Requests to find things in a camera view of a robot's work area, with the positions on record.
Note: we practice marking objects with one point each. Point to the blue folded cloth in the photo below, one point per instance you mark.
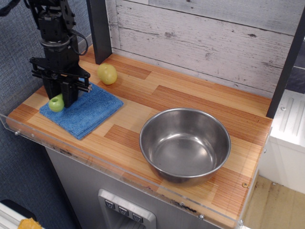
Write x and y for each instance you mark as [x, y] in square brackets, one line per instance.
[86, 114]

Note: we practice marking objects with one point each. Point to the yellow object bottom left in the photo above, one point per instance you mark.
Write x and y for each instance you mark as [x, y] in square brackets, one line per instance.
[29, 224]

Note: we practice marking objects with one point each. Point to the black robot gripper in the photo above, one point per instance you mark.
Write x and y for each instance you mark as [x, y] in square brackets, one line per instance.
[61, 73]

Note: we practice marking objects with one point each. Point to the white toy sink unit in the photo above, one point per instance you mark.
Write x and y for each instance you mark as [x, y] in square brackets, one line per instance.
[283, 157]

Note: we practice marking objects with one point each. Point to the dark right shelf post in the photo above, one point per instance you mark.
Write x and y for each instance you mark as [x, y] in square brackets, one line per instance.
[288, 66]

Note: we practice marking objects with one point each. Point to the grey toy fridge cabinet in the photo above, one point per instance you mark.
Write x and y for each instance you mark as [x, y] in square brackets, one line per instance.
[81, 183]

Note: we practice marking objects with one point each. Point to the clear acrylic table guard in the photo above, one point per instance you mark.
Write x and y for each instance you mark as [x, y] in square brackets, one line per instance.
[145, 90]

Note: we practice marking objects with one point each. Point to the dark left shelf post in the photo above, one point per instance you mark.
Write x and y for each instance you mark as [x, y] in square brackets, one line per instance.
[100, 33]

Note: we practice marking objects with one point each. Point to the grey spatula green handle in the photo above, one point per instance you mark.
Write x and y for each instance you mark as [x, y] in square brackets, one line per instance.
[56, 104]

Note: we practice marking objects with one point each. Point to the stainless steel bowl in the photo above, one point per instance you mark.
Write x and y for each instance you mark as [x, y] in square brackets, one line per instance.
[184, 146]

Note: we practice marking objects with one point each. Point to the silver dispenser button panel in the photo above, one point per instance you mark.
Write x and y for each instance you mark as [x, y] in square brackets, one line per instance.
[119, 213]

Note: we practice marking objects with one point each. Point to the yellow toy potato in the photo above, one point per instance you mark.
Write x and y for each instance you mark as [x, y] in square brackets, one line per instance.
[107, 73]

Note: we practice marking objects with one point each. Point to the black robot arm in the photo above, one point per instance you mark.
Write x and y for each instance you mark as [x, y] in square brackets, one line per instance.
[55, 21]

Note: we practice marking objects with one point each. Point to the dark shelf post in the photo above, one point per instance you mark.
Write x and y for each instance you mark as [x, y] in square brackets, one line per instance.
[100, 33]
[288, 66]

